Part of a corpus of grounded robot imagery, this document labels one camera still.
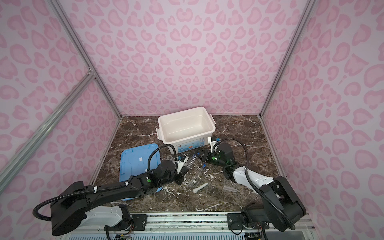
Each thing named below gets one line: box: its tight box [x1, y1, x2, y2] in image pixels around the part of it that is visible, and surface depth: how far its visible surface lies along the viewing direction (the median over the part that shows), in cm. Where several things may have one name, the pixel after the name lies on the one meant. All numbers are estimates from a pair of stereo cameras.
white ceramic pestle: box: [193, 182, 209, 194], surface depth 85 cm
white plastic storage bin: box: [155, 106, 216, 153], surface depth 102 cm
